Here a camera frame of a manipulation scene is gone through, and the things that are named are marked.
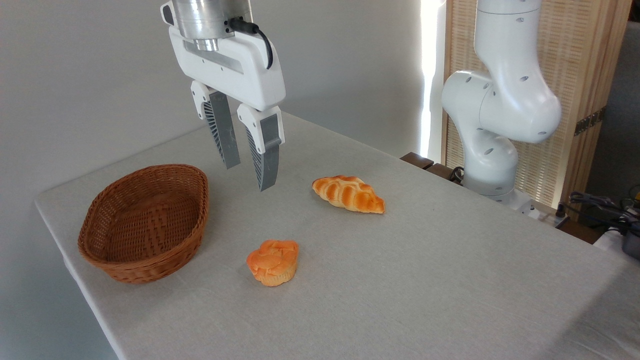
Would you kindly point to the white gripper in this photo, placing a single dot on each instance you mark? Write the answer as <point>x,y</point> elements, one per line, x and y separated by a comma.
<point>240,75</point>

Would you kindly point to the orange muffin-shaped bread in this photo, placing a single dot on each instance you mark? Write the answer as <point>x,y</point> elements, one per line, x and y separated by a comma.
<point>272,262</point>

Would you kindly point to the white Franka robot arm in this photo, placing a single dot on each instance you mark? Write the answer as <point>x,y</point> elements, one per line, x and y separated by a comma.
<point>510,100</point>

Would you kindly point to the orange braided bread loaf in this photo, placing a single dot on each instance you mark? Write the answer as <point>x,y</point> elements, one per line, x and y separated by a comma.
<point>347,194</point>

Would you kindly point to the brown wicker basket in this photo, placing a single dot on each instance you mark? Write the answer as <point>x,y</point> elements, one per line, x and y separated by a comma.
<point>145,225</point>

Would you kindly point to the dark brown wooden block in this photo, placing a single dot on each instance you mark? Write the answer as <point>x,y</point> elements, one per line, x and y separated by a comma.
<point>416,160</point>

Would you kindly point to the light grey tablecloth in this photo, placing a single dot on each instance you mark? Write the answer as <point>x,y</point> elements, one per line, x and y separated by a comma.
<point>380,280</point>

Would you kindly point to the white power strip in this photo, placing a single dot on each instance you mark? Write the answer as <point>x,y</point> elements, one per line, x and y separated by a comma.
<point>552,217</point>

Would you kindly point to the dark metal screen hinge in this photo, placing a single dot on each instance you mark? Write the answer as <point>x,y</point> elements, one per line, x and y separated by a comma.
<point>590,121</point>

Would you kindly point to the dark grey device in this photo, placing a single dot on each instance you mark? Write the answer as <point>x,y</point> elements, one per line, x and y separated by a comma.
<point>632,242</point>

